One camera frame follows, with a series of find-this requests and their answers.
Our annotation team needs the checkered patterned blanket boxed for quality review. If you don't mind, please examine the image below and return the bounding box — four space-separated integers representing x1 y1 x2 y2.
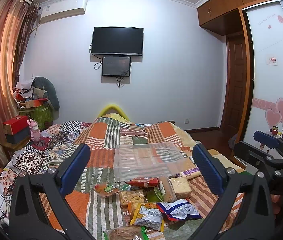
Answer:
0 121 91 205

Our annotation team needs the large wall television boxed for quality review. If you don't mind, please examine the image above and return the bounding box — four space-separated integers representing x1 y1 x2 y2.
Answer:
91 27 144 56

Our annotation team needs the red noodle snack bag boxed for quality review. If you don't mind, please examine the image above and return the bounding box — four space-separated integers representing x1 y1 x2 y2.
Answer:
126 177 160 188

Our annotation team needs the small wall monitor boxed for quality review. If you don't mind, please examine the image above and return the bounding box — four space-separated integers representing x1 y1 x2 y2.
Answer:
101 56 131 77

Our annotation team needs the green jelly cup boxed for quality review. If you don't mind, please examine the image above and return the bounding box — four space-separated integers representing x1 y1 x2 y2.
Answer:
146 187 164 203

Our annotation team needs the grey green pillow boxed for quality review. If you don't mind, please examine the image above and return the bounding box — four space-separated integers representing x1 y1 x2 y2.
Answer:
32 76 60 111

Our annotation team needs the red box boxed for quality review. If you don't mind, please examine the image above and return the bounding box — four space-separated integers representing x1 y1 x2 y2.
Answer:
3 115 29 135

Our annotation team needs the pink rabbit toy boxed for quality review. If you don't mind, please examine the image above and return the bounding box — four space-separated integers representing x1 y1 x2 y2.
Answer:
27 119 41 143

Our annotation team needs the blue white snack bag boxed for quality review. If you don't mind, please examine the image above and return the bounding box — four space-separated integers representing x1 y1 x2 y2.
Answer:
156 199 202 221

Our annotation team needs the clear plastic storage bin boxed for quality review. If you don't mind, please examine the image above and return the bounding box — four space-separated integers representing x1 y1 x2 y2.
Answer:
113 142 187 182

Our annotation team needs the white air conditioner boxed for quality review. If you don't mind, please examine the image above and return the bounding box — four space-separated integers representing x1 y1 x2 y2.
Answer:
39 0 87 23

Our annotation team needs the brown wooden door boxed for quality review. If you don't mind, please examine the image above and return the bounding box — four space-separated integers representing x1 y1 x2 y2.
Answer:
221 33 246 136

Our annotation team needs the dark grey box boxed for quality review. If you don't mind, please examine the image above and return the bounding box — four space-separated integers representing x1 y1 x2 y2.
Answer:
5 127 30 144

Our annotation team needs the purple label biscuit roll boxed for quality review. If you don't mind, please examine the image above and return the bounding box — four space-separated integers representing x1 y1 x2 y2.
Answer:
180 167 201 180

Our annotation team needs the brown biscuit roll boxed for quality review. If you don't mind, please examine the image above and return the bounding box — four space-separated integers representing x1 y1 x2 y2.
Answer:
158 176 177 203

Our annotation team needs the yellow snack bag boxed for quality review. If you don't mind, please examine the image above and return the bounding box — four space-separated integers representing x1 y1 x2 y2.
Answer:
129 203 164 232

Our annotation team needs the orange pastry clear pack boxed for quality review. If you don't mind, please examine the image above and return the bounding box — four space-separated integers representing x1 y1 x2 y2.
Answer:
93 183 120 198

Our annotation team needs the clear pack of puffs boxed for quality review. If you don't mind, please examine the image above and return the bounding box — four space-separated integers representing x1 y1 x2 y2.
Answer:
119 190 146 208

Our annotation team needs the wooden wardrobe with sliding door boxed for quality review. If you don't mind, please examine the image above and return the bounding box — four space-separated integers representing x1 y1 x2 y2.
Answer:
197 0 283 146

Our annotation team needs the bread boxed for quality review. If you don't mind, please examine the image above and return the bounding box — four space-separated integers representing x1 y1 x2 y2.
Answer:
103 225 149 240

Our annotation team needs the wall power outlet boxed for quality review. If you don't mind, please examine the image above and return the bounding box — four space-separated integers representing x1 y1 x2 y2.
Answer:
184 118 190 124

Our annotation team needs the yellow bed footboard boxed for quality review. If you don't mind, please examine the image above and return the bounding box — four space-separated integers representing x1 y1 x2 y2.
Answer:
97 103 130 121

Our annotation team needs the green cardboard box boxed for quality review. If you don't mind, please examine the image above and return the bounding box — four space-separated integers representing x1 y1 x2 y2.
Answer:
18 103 53 131

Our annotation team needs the beige cracker block pack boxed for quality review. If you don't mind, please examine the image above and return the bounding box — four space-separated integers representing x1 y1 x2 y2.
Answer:
170 177 192 199

